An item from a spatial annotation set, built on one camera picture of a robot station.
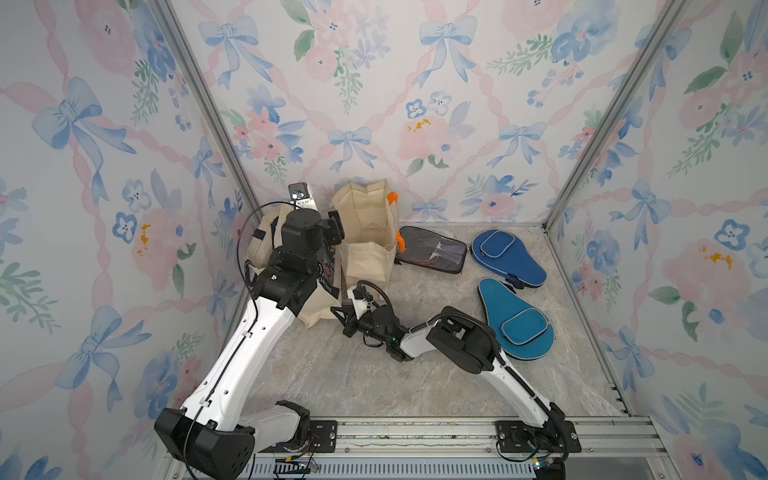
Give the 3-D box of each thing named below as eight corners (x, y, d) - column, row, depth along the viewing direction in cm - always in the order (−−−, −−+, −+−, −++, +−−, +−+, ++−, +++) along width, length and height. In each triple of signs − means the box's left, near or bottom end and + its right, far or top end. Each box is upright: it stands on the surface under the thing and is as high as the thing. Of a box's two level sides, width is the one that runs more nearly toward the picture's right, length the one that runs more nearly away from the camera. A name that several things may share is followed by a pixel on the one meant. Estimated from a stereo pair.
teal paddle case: (492, 359, 89) (497, 353, 85) (476, 286, 105) (480, 278, 101) (556, 359, 89) (563, 353, 85) (530, 286, 105) (536, 278, 101)
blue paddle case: (479, 288, 103) (482, 281, 100) (468, 238, 118) (470, 230, 114) (543, 288, 103) (548, 281, 100) (524, 238, 118) (528, 230, 115)
